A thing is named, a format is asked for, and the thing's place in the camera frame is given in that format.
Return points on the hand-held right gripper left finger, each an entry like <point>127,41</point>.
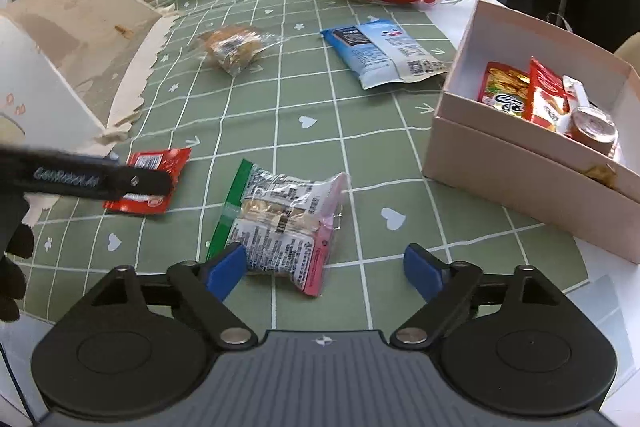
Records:
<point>227,269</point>

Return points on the person's left hand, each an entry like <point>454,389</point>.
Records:
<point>15,242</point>

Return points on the clear cracker packet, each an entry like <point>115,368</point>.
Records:
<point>280,217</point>

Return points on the small red candy packet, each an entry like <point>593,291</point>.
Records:
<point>167,162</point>

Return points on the white box lid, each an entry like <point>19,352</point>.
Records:
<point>90,17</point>

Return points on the clear bread packet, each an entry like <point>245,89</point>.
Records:
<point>232,47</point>

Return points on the shiny red snack packet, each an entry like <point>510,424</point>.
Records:
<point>545,102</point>

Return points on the pink cardboard box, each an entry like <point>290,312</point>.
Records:
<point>500,167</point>

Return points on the brown jelly cup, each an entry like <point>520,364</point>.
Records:
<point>592,129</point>

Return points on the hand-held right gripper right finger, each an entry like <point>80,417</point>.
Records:
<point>420,269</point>

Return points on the blue white snack packet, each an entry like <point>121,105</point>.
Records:
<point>380,52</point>

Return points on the red yellow snack packet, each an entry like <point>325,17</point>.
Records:
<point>502,92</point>

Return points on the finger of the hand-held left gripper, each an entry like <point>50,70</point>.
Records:
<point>75,177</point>

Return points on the white printed carton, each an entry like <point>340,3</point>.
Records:
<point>45,92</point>

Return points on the green checked tablecloth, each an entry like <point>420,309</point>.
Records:
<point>310,122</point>

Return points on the white plastic spoon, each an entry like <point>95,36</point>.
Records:
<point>577,94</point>

